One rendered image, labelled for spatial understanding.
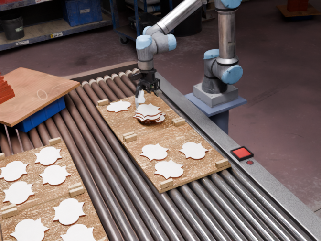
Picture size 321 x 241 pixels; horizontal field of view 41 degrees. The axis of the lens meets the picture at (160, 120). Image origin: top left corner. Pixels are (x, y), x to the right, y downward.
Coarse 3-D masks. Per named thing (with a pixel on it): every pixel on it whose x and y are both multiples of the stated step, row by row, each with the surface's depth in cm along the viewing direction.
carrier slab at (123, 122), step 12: (132, 96) 245; (144, 96) 244; (156, 96) 243; (96, 108) 238; (132, 108) 233; (168, 108) 231; (108, 120) 224; (120, 120) 223; (132, 120) 222; (168, 120) 220; (120, 132) 213; (144, 132) 212
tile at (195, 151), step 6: (186, 144) 199; (192, 144) 198; (198, 144) 198; (180, 150) 195; (186, 150) 195; (192, 150) 195; (198, 150) 194; (204, 150) 194; (186, 156) 191; (192, 156) 190; (198, 156) 190; (204, 156) 191
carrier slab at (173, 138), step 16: (176, 128) 213; (192, 128) 212; (128, 144) 204; (144, 144) 203; (160, 144) 202; (176, 144) 201; (208, 144) 199; (144, 160) 192; (176, 160) 190; (192, 160) 190; (208, 160) 189; (160, 176) 181; (192, 176) 180; (160, 192) 174
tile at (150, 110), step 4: (144, 104) 224; (140, 108) 221; (144, 108) 221; (148, 108) 220; (152, 108) 220; (156, 108) 220; (136, 112) 218; (140, 112) 217; (144, 112) 217; (148, 112) 217; (152, 112) 216; (156, 112) 216; (144, 116) 214; (152, 116) 215
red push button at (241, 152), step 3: (237, 150) 195; (240, 150) 195; (243, 150) 195; (246, 150) 195; (237, 153) 193; (240, 153) 193; (243, 153) 193; (246, 153) 192; (249, 153) 192; (240, 156) 191; (243, 156) 191
